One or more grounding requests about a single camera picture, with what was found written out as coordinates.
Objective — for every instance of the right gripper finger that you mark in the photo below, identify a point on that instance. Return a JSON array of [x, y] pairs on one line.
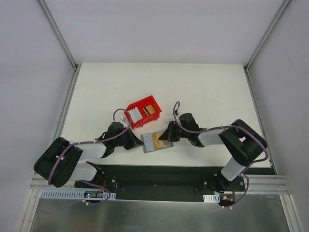
[[166, 136], [171, 126]]

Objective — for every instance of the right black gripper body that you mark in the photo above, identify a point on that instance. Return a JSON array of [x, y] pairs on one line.
[[172, 133]]

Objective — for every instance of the gold credit card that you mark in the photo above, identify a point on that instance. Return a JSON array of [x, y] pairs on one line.
[[149, 110], [160, 144]]

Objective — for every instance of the grey leather card holder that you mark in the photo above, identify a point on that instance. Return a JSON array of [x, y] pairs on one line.
[[151, 142]]

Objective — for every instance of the white card stack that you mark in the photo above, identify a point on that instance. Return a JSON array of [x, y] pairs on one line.
[[135, 115]]

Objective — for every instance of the red plastic bin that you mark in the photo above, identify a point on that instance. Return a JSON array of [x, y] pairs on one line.
[[140, 105]]

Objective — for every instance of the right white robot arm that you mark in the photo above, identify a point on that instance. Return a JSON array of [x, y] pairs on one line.
[[244, 144]]

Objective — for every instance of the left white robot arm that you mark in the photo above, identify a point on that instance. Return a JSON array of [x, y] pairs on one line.
[[59, 163]]

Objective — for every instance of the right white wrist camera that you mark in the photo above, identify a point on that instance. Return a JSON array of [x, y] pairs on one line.
[[177, 112]]

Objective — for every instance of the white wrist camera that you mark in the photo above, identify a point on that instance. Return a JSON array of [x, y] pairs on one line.
[[124, 120], [177, 112]]

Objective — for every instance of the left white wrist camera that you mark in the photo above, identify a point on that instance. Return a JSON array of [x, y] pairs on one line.
[[124, 120]]

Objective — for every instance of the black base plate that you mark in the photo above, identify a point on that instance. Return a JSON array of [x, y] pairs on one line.
[[162, 194]]

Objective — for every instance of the right white cable duct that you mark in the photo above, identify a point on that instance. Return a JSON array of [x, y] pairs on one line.
[[215, 198]]

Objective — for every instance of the white cable duct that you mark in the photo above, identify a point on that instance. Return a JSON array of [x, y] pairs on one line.
[[215, 198], [77, 195]]

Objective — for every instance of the left aluminium frame post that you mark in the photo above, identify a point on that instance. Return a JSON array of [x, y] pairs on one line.
[[57, 33]]

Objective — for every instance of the aluminium frame post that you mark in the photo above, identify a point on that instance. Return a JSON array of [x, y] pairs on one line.
[[57, 33], [268, 32]]

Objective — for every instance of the left white cable duct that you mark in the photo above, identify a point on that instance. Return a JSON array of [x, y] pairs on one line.
[[77, 195]]

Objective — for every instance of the aluminium front rail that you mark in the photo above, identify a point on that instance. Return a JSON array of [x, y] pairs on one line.
[[265, 184]]

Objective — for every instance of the right aluminium frame post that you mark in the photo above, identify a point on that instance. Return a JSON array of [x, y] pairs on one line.
[[268, 32]]

